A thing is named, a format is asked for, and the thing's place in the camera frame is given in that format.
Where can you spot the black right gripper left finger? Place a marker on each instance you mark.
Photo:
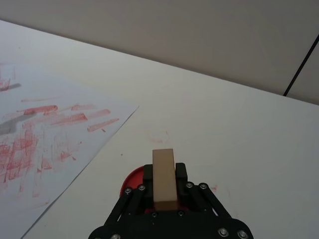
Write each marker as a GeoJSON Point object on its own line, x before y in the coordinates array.
{"type": "Point", "coordinates": [148, 181]}

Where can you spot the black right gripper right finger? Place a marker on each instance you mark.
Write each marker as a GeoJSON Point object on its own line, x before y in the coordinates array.
{"type": "Point", "coordinates": [181, 174]}

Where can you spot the tan wooden block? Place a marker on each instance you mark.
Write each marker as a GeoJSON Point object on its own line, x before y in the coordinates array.
{"type": "Point", "coordinates": [163, 174]}

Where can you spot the red round dish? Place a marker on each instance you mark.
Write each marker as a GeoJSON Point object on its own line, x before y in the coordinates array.
{"type": "Point", "coordinates": [132, 180]}

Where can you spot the white paper sheet, red marks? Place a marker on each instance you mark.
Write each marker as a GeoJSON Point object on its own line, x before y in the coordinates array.
{"type": "Point", "coordinates": [49, 139]}

